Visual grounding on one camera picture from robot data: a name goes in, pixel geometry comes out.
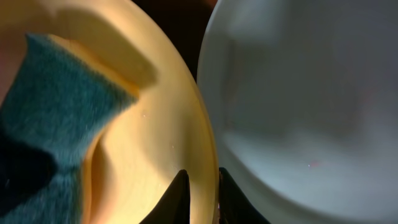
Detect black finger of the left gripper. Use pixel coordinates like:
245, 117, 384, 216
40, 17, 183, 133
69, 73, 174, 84
1, 128, 58, 215

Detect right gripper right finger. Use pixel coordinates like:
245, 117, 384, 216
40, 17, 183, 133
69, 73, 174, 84
219, 167, 271, 224

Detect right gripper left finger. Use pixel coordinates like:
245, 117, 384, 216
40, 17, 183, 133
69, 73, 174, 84
140, 169, 190, 224

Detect yellow round plate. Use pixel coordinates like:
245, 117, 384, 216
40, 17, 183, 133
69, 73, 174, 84
1, 0, 218, 223

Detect green yellow sponge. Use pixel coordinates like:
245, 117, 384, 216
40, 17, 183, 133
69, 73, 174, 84
1, 34, 135, 224

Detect light green plate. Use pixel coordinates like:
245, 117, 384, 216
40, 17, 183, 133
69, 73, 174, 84
197, 0, 397, 223

